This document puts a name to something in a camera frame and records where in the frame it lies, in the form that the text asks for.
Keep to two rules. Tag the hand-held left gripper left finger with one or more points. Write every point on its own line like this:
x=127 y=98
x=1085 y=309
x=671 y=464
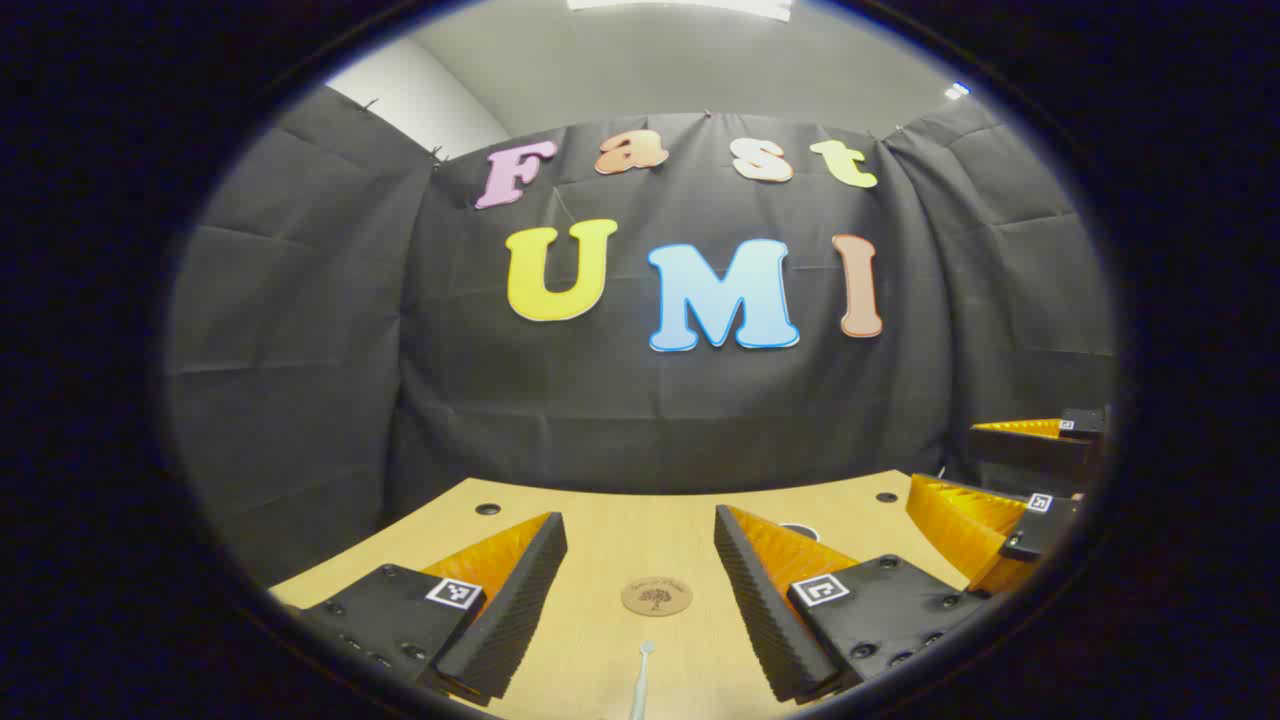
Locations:
x=510 y=610

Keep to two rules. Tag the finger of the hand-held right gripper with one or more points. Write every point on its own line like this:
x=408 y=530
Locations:
x=1030 y=450
x=965 y=525

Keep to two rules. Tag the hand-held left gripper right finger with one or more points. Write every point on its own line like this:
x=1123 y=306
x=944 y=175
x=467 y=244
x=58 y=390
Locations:
x=760 y=610

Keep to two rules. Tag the round cork coaster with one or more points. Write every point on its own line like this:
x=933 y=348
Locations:
x=656 y=597

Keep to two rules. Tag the pale green toothbrush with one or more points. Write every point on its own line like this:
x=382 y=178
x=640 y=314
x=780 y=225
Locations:
x=640 y=690

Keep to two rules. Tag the light wooden desktop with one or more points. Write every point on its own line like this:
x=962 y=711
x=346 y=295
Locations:
x=620 y=540

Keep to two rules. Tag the black backdrop cloth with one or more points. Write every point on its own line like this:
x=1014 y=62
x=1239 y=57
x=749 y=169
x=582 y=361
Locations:
x=600 y=400

